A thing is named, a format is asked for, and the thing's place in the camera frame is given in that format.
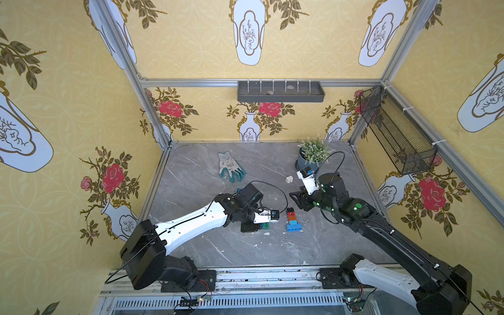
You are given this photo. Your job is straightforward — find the light blue 2x4 brick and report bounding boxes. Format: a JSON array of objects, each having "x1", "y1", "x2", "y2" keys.
[{"x1": 287, "y1": 223, "x2": 302, "y2": 232}]

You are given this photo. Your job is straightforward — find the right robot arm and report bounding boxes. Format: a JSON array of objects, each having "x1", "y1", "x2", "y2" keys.
[{"x1": 290, "y1": 167, "x2": 472, "y2": 314}]

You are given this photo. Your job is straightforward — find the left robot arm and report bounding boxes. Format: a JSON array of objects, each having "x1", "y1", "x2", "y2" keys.
[{"x1": 120, "y1": 184, "x2": 279, "y2": 291}]

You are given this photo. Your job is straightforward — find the green white work glove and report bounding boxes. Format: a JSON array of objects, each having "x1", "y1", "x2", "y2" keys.
[{"x1": 218, "y1": 151, "x2": 246, "y2": 182}]

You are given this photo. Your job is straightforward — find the potted plant grey pot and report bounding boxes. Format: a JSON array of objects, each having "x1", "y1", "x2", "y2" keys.
[{"x1": 295, "y1": 137, "x2": 335, "y2": 173}]

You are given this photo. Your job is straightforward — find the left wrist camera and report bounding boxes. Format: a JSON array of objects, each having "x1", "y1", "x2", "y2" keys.
[{"x1": 253, "y1": 210, "x2": 280, "y2": 224}]

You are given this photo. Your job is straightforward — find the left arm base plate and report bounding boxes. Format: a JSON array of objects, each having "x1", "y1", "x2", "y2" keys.
[{"x1": 160, "y1": 270, "x2": 217, "y2": 293}]

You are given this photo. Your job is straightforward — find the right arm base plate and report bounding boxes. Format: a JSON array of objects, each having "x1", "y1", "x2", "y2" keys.
[{"x1": 316, "y1": 268, "x2": 355, "y2": 290}]

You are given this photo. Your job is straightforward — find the aluminium front rail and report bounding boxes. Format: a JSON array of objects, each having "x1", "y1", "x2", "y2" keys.
[{"x1": 92, "y1": 262, "x2": 446, "y2": 315}]

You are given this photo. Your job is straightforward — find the black wire mesh basket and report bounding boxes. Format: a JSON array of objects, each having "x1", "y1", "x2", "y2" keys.
[{"x1": 358, "y1": 86, "x2": 437, "y2": 175}]

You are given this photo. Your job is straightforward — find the grey wall shelf tray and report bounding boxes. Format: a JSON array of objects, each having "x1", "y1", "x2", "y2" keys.
[{"x1": 237, "y1": 80, "x2": 326, "y2": 103}]

